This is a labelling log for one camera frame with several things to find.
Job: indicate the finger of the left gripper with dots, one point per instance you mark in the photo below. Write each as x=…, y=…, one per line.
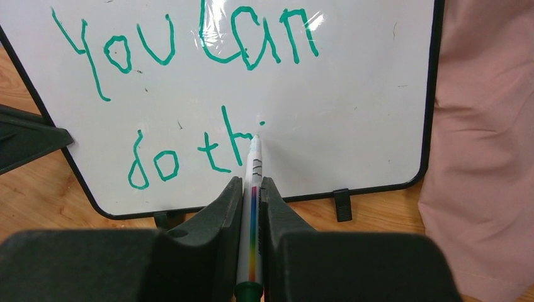
x=26, y=137

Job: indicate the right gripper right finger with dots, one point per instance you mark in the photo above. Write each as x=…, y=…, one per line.
x=303, y=264

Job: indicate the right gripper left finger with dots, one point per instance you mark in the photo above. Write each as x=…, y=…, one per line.
x=194, y=261

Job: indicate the green whiteboard marker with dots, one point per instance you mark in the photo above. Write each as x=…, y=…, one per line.
x=249, y=276

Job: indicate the small black-framed whiteboard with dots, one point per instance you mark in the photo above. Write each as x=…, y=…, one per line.
x=162, y=98

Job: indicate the pink shorts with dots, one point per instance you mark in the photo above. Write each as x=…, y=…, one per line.
x=476, y=200

